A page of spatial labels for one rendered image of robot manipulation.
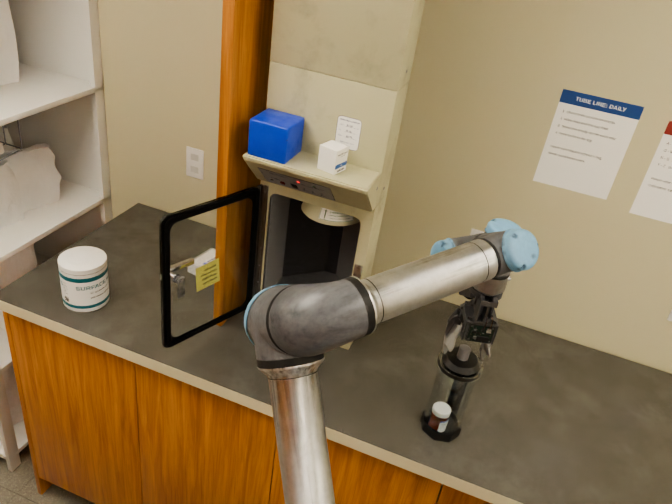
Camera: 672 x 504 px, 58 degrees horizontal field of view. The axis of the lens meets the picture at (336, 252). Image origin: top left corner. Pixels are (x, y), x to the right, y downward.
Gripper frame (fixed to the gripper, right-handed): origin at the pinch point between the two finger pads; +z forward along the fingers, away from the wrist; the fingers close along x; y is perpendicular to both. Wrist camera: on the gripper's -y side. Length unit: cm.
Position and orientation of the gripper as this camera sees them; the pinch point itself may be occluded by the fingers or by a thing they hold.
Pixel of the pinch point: (463, 350)
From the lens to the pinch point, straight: 148.0
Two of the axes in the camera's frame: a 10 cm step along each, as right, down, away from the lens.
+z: -1.3, 8.4, 5.2
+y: -0.7, 5.2, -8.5
